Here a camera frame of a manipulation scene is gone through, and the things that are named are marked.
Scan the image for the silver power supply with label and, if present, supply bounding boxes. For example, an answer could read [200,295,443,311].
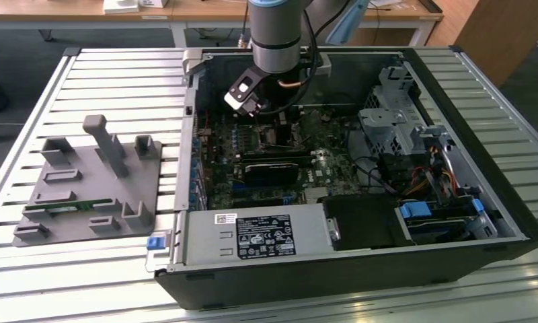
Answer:
[168,203,343,270]

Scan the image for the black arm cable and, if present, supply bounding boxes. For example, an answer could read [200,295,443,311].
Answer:
[267,0,324,115]

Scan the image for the grey parts rack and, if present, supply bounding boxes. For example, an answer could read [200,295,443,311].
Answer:
[11,114,166,248]

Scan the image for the green motherboard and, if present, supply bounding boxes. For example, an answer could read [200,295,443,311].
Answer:
[196,106,364,211]

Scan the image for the orange and yellow wires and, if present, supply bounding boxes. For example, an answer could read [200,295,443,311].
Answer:
[402,166,459,196]

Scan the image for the black open PC case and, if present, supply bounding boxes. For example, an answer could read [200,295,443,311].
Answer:
[154,46,538,312]

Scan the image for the wooden desk white frame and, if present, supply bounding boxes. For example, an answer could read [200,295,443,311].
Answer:
[0,0,176,32]
[170,0,445,48]

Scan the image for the metal disk bay cage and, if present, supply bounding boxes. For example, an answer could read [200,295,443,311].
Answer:
[356,65,459,158]

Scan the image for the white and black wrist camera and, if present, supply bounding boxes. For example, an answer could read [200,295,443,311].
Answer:
[223,65,271,119]

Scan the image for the silver chipset heat sink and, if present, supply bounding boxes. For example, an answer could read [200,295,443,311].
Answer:
[306,187,331,205]

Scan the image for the green RAM stick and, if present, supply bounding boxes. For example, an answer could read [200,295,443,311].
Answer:
[24,199,116,215]

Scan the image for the metal CPU socket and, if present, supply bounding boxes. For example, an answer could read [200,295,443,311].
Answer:
[255,122,310,151]

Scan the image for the black graphics card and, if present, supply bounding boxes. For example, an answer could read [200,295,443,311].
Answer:
[242,161,302,185]

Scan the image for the blue disk carrier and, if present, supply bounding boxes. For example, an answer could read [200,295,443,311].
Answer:
[398,201,433,223]

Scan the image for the wooden cabinet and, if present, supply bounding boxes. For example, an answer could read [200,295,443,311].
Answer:
[425,0,538,87]

